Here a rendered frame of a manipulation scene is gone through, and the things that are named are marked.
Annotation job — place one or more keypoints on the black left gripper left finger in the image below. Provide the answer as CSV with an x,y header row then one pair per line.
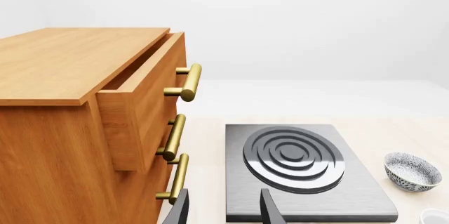
x,y
179,209

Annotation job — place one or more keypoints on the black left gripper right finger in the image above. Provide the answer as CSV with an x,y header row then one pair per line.
x,y
269,209

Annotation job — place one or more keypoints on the flat black stove plate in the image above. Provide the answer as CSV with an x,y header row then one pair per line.
x,y
294,171

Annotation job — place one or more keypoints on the patterned black and white bowl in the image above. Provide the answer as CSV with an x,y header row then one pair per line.
x,y
412,172

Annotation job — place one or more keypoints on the open wooden drawer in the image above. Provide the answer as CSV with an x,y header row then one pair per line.
x,y
140,108

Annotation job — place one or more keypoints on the wooden cabinet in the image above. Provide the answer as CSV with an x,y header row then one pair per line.
x,y
52,103

